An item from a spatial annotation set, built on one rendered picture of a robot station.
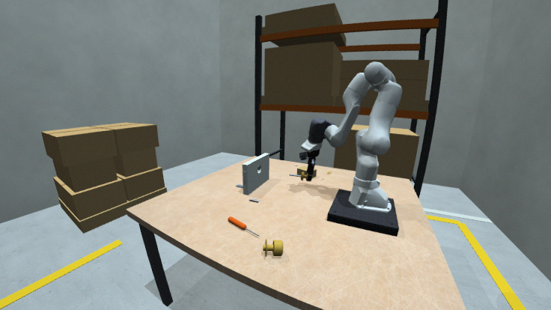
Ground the orange-handled screwdriver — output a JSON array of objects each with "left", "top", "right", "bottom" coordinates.
[{"left": 228, "top": 216, "right": 258, "bottom": 236}]

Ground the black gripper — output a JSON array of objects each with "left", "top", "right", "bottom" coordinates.
[{"left": 306, "top": 149, "right": 320, "bottom": 181}]

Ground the tan rectangular box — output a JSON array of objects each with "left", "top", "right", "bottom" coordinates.
[{"left": 297, "top": 166, "right": 317, "bottom": 178}]

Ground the brass door knob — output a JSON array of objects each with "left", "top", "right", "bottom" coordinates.
[
  {"left": 291, "top": 172, "right": 308, "bottom": 181},
  {"left": 263, "top": 239, "right": 283, "bottom": 257}
]

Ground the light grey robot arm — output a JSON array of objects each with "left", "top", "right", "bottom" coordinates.
[{"left": 301, "top": 61, "right": 402, "bottom": 213}]

